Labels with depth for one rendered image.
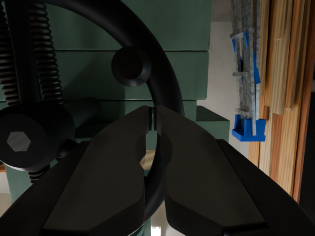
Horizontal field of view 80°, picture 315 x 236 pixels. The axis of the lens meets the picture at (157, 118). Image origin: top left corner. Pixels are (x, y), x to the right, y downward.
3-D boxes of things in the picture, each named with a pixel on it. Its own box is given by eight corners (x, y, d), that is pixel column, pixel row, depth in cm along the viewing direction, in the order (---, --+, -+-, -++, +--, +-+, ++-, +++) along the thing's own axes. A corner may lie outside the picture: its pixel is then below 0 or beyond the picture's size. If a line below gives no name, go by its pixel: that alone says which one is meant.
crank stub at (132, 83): (123, 96, 11) (98, 57, 11) (131, 90, 17) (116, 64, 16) (159, 73, 11) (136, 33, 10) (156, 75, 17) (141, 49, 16)
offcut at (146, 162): (136, 144, 41) (136, 164, 42) (145, 150, 38) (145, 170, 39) (149, 141, 43) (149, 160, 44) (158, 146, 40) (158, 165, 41)
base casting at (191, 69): (212, 50, 34) (209, 100, 36) (173, 67, 90) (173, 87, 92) (-46, 49, 32) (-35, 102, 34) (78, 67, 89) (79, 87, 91)
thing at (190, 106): (197, 100, 36) (196, 121, 37) (179, 92, 57) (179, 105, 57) (-21, 102, 34) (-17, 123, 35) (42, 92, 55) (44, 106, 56)
